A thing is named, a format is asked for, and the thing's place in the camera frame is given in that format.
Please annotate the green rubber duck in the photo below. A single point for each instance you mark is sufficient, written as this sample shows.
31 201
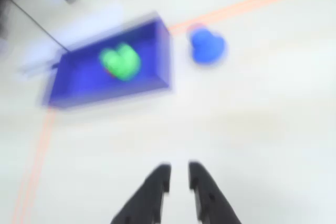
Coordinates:
120 62

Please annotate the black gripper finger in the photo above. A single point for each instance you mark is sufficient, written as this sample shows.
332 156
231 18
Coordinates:
147 200
210 203

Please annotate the orange tape strip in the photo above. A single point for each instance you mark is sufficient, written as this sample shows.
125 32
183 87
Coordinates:
33 166
249 3

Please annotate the blue plastic box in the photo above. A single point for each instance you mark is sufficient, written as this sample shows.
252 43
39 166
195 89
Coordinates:
78 87

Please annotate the blue rubber duck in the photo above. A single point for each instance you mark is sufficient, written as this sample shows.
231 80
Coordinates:
207 47

